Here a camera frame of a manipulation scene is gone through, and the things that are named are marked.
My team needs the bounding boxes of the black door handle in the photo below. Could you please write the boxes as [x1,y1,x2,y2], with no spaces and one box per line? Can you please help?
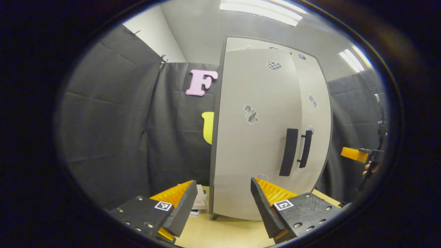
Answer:
[279,128,299,177]
[297,130,313,168]

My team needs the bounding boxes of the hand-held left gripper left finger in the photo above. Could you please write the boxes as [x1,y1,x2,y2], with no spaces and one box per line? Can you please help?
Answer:
[110,180,198,243]

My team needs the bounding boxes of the long ceiling light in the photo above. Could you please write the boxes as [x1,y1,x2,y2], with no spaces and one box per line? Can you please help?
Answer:
[219,0,307,27]

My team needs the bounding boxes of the black backdrop cloth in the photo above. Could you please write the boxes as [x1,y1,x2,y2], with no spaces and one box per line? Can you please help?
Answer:
[55,24,388,210]

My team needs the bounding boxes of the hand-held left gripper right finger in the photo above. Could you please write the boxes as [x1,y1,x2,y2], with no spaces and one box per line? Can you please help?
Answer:
[251,177,344,244]

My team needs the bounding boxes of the white shoe cabinet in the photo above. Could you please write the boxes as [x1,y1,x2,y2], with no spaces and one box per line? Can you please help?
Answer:
[209,35,334,221]

